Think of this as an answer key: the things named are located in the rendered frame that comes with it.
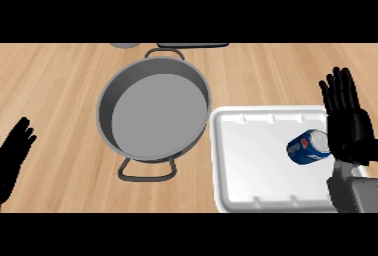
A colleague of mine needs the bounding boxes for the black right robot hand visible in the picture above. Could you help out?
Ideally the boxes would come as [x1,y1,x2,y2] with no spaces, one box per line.
[317,66,378,167]

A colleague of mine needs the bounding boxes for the white foam tray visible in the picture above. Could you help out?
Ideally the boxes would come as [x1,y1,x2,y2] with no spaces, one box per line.
[209,105,372,214]

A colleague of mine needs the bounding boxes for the blue soda can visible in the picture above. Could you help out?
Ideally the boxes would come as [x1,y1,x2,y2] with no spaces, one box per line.
[285,129,333,166]

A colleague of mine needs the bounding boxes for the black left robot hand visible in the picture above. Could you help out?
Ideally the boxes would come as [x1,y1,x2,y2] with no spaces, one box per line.
[0,116,38,205]

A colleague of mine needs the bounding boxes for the dark flat object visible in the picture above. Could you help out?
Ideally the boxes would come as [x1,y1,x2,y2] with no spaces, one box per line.
[155,42,230,49]

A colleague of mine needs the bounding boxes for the grey round object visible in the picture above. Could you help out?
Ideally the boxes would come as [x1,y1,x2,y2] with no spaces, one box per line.
[107,42,143,50]

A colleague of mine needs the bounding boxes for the grey two-handled pot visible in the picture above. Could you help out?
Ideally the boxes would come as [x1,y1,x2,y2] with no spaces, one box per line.
[94,48,214,183]

